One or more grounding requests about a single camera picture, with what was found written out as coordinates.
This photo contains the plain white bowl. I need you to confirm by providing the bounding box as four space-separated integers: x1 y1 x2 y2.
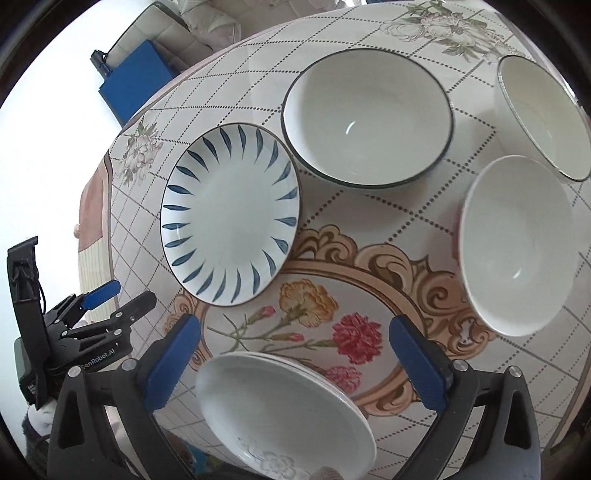
458 154 580 337

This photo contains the brown and beige cloth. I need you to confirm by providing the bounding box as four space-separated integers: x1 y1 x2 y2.
75 161 117 306

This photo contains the black-rimmed white bowl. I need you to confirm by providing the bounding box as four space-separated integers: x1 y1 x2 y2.
281 48 455 190

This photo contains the black cable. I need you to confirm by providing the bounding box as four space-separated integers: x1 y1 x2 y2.
37 277 51 319

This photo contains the blue cushion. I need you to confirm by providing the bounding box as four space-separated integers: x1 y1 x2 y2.
98 39 178 126

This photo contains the white floral plate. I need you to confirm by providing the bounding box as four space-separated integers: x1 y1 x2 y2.
195 353 378 480
259 353 371 425

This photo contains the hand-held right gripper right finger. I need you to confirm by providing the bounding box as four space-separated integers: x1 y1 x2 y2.
388 315 542 480

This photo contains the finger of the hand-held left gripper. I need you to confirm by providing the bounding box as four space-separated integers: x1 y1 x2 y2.
44 280 122 329
65 290 158 341

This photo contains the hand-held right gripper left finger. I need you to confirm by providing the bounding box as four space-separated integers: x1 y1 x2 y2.
48 314 204 480

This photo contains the grey-rimmed white bowl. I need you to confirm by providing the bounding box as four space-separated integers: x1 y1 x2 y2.
496 54 591 183

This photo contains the white pillow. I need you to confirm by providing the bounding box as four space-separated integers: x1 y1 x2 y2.
180 1 242 52

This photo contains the blue striped white plate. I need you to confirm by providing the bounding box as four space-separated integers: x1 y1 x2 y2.
160 124 302 308

